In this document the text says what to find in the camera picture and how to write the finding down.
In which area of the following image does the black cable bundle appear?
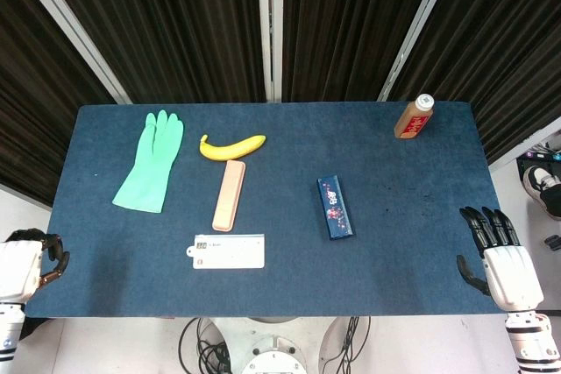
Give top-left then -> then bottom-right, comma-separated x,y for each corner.
323,315 -> 373,374
178,316 -> 233,374

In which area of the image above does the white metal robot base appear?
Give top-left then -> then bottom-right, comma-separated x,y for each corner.
199,315 -> 352,374

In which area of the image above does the pink oblong case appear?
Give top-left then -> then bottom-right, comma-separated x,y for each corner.
211,159 -> 246,232

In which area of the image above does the brown bottle with red label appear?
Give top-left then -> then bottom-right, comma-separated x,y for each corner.
394,94 -> 436,140

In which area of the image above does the black pleated curtain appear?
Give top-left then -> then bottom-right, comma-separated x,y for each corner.
0,0 -> 116,208
282,0 -> 439,103
34,0 -> 266,106
388,0 -> 561,166

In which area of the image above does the yellow banana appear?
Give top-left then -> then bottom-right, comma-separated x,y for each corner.
199,134 -> 267,160

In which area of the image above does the green rubber glove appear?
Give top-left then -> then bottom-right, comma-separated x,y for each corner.
111,109 -> 184,215

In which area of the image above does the black and white sneaker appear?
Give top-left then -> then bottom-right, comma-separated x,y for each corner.
522,166 -> 561,221

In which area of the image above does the dark device with coloured lights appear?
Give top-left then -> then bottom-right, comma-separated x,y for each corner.
523,145 -> 561,163

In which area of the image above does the white frame post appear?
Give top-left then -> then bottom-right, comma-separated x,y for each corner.
377,0 -> 461,102
256,0 -> 286,102
6,0 -> 132,106
488,117 -> 561,173

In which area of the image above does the blue felt table cover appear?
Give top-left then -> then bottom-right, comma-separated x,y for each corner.
24,101 -> 529,319

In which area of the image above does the white card in clear pouch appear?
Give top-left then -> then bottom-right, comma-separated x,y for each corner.
185,233 -> 266,270

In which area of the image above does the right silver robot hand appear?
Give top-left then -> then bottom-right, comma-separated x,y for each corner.
455,205 -> 545,314

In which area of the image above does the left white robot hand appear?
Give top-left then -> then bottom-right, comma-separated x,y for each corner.
0,228 -> 71,303

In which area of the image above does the blue glasses case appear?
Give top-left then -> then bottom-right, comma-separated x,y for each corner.
316,174 -> 357,243

